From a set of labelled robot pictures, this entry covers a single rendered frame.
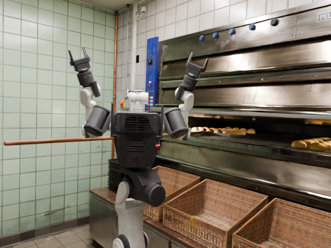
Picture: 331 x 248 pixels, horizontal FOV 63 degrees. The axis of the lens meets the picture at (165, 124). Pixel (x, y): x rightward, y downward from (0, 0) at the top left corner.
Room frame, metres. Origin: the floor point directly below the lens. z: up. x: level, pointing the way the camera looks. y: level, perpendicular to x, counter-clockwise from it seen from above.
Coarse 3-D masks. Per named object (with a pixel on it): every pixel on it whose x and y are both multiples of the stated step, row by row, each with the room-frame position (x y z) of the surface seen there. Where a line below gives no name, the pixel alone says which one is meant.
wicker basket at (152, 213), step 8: (152, 168) 2.62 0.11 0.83; (160, 168) 2.65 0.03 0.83; (168, 168) 2.56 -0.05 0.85; (160, 176) 2.61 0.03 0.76; (168, 176) 2.53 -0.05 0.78; (176, 176) 2.46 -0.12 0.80; (184, 176) 2.40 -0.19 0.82; (192, 176) 2.34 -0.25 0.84; (168, 184) 2.50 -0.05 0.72; (176, 184) 2.44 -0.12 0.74; (184, 184) 2.38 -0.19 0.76; (192, 184) 2.32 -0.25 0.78; (168, 192) 2.48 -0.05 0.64; (176, 192) 2.08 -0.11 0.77; (168, 200) 2.04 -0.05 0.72; (152, 208) 2.02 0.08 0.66; (160, 208) 1.98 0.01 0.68; (152, 216) 2.02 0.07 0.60; (160, 216) 1.98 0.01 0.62
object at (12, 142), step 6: (192, 132) 2.57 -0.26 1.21; (198, 132) 2.62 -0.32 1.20; (54, 138) 1.74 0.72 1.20; (60, 138) 1.76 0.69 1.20; (66, 138) 1.79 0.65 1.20; (72, 138) 1.81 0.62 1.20; (78, 138) 1.84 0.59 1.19; (84, 138) 1.87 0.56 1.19; (90, 138) 1.89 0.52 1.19; (96, 138) 1.92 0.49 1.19; (102, 138) 1.95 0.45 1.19; (108, 138) 1.99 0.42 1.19; (6, 144) 1.56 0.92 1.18; (12, 144) 1.58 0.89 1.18; (18, 144) 1.60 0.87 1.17; (24, 144) 1.62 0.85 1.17; (30, 144) 1.65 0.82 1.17
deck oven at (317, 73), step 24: (264, 72) 1.91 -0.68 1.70; (288, 72) 1.78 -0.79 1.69; (312, 72) 1.67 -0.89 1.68; (192, 120) 3.05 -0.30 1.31; (216, 120) 3.34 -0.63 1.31; (240, 120) 2.14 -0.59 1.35; (192, 144) 2.40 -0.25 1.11; (192, 168) 2.38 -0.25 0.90; (264, 192) 1.87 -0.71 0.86; (288, 192) 1.74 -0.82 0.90
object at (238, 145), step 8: (168, 136) 2.63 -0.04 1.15; (192, 136) 2.44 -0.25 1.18; (216, 144) 2.20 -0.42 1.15; (224, 144) 2.14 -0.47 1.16; (232, 144) 2.08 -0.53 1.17; (240, 144) 2.03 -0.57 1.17; (248, 144) 1.99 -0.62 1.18; (264, 152) 1.88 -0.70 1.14; (272, 152) 1.84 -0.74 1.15; (280, 152) 1.80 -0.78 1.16; (288, 152) 1.76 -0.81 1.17; (296, 152) 1.72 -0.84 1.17; (304, 152) 1.68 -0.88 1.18; (312, 152) 1.70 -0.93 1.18; (320, 160) 1.61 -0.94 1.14; (328, 160) 1.58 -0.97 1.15
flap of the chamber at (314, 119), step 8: (160, 112) 2.56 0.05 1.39; (192, 112) 2.21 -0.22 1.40; (200, 112) 2.14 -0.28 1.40; (208, 112) 2.08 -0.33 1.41; (216, 112) 2.03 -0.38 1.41; (224, 112) 1.97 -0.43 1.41; (232, 112) 1.92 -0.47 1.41; (240, 112) 1.87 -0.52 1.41; (248, 112) 1.83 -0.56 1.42; (256, 120) 1.97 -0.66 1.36; (264, 120) 1.90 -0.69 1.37; (272, 120) 1.83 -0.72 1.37; (280, 120) 1.77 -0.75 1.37; (288, 120) 1.71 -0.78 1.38; (296, 120) 1.66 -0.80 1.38; (304, 120) 1.61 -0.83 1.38; (312, 120) 1.56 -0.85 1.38; (320, 120) 1.52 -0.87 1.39; (328, 120) 1.48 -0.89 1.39
